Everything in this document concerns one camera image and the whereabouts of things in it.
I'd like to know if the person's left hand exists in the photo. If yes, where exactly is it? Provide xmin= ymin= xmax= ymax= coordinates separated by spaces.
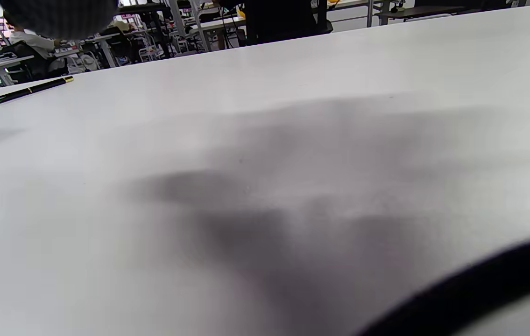
xmin=0 ymin=0 xmax=120 ymax=41

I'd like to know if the person's right hand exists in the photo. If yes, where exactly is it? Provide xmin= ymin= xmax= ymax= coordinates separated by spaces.
xmin=353 ymin=231 xmax=530 ymax=336

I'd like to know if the black fountain pen cap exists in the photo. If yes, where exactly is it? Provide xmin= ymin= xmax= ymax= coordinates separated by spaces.
xmin=29 ymin=76 xmax=74 ymax=92

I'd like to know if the black gold-trimmed fountain pen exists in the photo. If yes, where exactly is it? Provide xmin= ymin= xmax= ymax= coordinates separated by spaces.
xmin=0 ymin=76 xmax=74 ymax=105

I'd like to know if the black mesh office chair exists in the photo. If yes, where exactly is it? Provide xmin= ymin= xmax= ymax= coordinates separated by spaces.
xmin=245 ymin=0 xmax=333 ymax=46

